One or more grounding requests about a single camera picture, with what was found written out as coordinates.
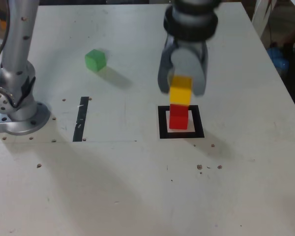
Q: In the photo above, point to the green cube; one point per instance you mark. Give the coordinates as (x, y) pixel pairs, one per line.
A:
(95, 61)

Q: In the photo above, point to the black tape strip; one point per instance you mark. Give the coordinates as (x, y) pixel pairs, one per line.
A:
(79, 118)

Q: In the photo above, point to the red cube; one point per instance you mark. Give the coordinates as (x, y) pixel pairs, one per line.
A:
(178, 121)

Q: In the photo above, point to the blue plastic object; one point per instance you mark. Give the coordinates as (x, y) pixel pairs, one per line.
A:
(276, 59)

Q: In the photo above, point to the black tape square outline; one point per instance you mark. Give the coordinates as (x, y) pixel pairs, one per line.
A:
(162, 123)

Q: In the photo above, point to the yellow cube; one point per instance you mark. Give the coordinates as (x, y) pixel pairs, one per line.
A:
(180, 94)

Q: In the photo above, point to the white frame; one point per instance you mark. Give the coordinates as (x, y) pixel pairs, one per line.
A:
(261, 17)

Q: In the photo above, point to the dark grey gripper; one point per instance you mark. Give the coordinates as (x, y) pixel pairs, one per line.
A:
(189, 44)

